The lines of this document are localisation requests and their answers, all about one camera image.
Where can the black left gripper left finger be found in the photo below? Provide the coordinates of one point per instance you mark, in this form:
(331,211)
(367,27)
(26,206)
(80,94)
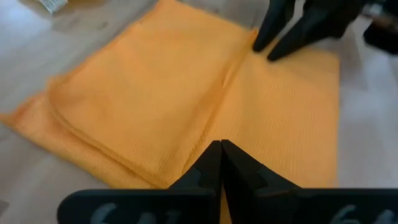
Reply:
(140,207)

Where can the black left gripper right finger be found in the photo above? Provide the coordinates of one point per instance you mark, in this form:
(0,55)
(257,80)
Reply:
(280,205)

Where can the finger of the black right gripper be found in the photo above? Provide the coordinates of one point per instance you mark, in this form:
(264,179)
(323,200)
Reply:
(308,34)
(276,21)

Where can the orange microfiber towel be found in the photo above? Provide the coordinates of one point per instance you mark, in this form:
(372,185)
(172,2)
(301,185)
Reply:
(155,93)

